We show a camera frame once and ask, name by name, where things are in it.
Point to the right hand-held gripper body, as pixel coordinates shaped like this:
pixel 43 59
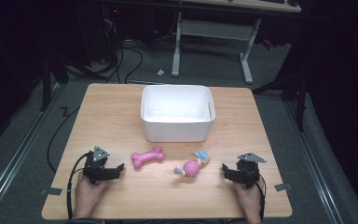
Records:
pixel 248 170

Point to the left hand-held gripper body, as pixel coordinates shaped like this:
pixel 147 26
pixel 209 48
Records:
pixel 94 169

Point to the pink bone toy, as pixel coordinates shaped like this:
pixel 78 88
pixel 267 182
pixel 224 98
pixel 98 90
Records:
pixel 147 157

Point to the white plastic bin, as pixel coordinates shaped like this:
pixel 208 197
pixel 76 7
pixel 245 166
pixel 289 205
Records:
pixel 177 124

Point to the person's left hand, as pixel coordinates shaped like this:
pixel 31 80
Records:
pixel 87 193

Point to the person's right hand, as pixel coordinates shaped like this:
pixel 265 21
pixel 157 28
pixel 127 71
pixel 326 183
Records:
pixel 249 199

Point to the grey tape piece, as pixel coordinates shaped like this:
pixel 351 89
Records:
pixel 282 187
pixel 52 191

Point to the black metal stand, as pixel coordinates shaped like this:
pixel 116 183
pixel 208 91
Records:
pixel 298 99
pixel 46 81

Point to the white paper scrap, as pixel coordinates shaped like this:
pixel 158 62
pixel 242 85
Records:
pixel 160 72

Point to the red object on floor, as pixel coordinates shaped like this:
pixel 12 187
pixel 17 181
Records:
pixel 268 44

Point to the wooden desk with white legs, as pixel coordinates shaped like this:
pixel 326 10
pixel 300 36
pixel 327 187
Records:
pixel 214 29

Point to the metal floor rail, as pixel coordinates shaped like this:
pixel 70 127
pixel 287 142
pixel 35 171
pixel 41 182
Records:
pixel 317 161
pixel 15 155

